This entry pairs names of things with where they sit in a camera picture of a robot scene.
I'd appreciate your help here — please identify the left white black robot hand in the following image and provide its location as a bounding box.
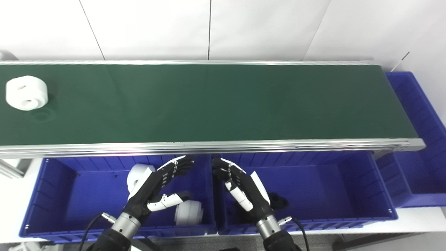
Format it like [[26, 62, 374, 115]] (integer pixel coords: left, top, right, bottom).
[[122, 155, 194, 224]]

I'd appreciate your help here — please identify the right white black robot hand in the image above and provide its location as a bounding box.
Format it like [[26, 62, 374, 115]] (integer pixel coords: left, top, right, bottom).
[[212, 158, 275, 226]]

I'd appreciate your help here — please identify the white plastic part with holes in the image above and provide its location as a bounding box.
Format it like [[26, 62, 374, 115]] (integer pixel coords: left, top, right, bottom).
[[6, 76, 48, 111]]

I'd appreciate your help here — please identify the black plastic part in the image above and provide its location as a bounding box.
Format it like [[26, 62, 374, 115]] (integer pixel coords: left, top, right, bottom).
[[268, 193, 289, 210]]

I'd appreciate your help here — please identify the blue plastic bin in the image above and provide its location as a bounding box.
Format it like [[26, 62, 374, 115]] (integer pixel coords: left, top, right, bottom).
[[211, 151, 399, 235], [375, 71, 446, 208], [19, 155, 218, 243]]

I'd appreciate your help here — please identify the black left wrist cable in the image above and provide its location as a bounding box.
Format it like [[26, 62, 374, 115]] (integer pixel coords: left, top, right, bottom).
[[78, 213, 117, 251]]

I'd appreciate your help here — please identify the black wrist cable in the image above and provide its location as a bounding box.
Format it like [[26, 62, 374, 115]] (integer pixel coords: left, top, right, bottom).
[[78, 213, 117, 251], [279, 216, 311, 251]]

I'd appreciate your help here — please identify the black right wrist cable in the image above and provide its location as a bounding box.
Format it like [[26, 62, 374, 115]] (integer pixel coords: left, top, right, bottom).
[[279, 216, 311, 251]]

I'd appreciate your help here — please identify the green conveyor belt aluminium frame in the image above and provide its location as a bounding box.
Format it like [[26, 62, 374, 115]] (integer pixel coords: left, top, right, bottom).
[[0, 60, 426, 159]]

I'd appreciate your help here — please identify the aluminium conveyor support frame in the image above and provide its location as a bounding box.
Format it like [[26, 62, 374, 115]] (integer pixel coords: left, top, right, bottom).
[[0, 159, 27, 179]]

